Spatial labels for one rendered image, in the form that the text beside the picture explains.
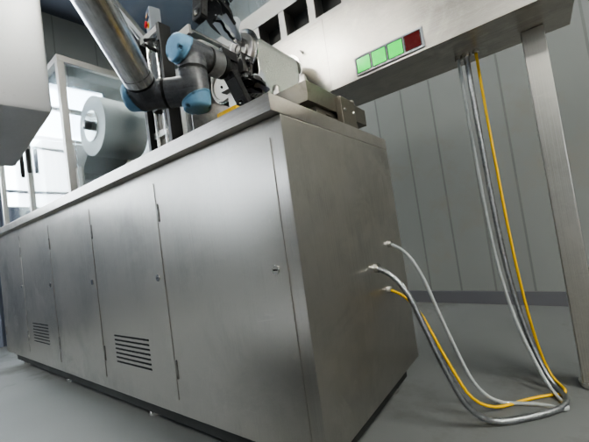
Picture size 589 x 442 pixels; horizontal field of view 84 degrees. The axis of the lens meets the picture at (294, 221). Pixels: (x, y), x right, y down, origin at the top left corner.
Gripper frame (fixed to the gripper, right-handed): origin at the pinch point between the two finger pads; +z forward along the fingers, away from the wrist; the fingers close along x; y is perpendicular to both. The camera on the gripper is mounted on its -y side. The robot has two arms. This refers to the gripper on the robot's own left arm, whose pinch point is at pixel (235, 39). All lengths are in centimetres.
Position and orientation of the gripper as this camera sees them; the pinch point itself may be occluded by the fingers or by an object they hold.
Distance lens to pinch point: 126.4
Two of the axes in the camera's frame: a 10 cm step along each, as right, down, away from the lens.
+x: -7.9, 1.4, 6.0
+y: 2.7, -7.9, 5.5
